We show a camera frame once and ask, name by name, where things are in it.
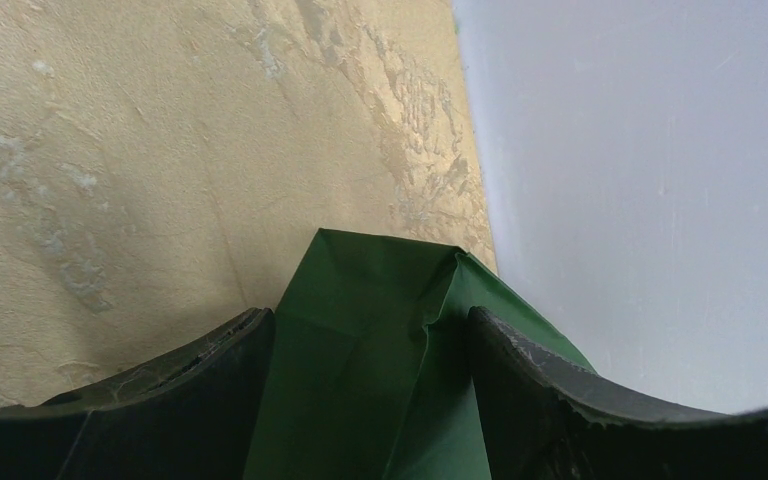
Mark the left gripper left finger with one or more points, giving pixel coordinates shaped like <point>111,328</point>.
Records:
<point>186,414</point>

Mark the green paper bag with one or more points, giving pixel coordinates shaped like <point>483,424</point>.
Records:
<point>369,378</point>

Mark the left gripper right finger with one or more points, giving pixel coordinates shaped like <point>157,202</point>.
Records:
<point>543,417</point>

